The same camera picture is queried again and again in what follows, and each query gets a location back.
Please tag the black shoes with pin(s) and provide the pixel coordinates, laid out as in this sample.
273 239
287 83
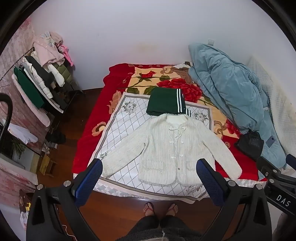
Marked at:
55 137

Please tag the green hanging garment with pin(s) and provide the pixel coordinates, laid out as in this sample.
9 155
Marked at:
29 88

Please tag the brown cloth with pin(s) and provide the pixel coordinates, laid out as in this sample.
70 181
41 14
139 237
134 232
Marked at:
182 73

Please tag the green potted plant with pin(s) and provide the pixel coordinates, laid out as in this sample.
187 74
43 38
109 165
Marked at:
18 148

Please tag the white cloth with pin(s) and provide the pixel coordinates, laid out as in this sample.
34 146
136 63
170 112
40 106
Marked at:
22 133

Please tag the black curved tube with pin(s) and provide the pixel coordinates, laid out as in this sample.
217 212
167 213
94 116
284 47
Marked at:
8 109

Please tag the small wooden stool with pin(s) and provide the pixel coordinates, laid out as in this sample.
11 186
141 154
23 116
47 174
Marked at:
48 165

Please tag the white fuzzy jacket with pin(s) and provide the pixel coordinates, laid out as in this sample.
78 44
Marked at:
159 148

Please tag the white hanging garment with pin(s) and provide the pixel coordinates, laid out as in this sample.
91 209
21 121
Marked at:
56 74

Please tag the person's right foot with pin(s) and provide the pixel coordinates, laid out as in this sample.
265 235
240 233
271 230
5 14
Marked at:
173 209

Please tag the red floral blanket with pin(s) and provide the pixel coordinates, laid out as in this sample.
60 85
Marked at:
115 76

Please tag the person's foot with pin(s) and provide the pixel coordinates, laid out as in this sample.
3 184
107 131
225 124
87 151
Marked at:
148 208
173 209

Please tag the pink clothes hangers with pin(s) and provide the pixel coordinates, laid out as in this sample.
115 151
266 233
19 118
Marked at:
67 54

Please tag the black metal clothes rack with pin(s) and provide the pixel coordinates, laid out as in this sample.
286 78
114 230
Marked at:
74 92

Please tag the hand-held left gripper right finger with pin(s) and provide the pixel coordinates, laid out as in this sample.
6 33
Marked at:
208 183

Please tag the white puffer vest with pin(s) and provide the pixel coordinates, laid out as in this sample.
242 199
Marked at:
42 84

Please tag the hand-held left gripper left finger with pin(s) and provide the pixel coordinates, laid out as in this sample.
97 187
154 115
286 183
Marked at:
89 183

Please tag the person's left foot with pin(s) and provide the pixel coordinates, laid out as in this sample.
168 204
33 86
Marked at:
148 208

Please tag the white grid-patterned floral sheet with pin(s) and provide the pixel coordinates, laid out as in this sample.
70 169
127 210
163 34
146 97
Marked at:
124 125

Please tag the person's right forearm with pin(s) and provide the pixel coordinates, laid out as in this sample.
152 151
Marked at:
283 226

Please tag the folded green striped garment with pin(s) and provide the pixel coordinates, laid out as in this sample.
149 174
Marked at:
161 102

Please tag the blue quilt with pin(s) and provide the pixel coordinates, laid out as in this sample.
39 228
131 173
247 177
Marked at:
226 88

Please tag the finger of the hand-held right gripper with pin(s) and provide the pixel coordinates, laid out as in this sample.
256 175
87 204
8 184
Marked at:
268 166
291 161

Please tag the brown box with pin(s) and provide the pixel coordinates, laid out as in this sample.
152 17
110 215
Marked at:
24 199

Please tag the black hanging garment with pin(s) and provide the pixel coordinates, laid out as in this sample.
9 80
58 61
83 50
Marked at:
44 73

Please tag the black plastic bag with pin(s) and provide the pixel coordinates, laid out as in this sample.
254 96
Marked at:
249 144

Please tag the pink fluffy garment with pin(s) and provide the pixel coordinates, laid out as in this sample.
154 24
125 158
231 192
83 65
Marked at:
47 51

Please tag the olive puffer jacket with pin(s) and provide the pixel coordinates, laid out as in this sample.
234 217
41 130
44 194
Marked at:
66 74

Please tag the white textured headboard cushion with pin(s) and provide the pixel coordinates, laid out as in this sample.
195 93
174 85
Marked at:
282 104

